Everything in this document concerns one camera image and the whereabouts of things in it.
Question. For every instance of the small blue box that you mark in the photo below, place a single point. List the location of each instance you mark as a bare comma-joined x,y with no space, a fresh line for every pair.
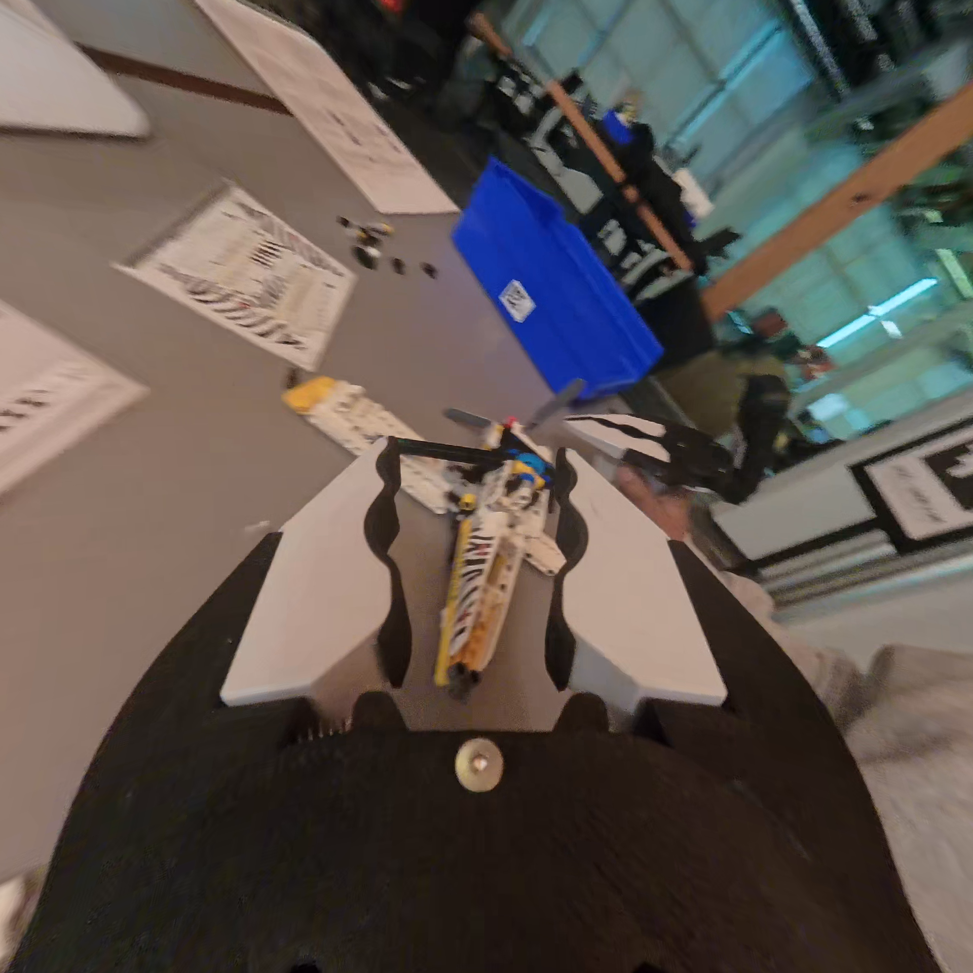
619,125

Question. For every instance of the blue plastic bin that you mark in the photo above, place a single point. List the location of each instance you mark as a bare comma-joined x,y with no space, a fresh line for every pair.
547,265

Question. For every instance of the white printed sheet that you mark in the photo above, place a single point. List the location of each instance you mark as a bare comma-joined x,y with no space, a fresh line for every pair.
45,387

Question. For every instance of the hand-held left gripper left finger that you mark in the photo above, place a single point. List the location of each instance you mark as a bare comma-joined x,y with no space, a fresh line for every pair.
303,600

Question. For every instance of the white instruction sheet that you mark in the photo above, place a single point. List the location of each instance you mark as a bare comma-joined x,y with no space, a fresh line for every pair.
341,128

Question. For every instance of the long wooden desk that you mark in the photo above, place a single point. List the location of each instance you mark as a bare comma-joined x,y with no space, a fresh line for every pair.
600,143

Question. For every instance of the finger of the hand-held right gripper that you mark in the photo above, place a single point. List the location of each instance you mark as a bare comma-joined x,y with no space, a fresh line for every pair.
600,430
661,462

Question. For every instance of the wooden beam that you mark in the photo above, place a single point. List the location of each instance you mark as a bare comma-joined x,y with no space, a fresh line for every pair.
836,205

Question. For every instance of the white paper sheet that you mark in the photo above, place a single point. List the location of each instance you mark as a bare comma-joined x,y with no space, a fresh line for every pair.
53,68

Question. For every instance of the person's right forearm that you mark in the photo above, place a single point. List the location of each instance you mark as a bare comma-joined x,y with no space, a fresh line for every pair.
798,646

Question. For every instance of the person's right hand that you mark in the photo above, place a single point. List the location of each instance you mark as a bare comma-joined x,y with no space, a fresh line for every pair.
646,501

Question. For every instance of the grey and yellow lego piece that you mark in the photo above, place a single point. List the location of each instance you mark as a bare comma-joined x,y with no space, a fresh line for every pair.
377,228

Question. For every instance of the stack of cardboard boxes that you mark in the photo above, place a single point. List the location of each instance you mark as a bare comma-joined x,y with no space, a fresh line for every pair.
768,335

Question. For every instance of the white and yellow lego wing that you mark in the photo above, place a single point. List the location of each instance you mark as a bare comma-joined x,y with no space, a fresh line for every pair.
341,410

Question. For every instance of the black office chair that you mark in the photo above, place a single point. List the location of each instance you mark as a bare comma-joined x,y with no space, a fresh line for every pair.
653,178

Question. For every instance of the person's grey sweater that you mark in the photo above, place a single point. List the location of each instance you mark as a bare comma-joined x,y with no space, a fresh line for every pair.
926,760

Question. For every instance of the lego plane model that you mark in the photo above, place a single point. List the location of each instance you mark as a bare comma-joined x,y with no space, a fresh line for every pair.
486,578

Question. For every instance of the black round lego disc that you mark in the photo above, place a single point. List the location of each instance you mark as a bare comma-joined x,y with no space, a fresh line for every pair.
366,257

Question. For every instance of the zebra striped sticker sheet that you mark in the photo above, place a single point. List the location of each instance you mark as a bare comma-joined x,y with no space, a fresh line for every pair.
243,281

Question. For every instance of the white and yellow lego piece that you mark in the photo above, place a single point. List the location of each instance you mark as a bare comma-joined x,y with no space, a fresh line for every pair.
365,240

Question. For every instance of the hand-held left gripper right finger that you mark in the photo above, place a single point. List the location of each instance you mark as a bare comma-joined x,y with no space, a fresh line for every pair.
646,615

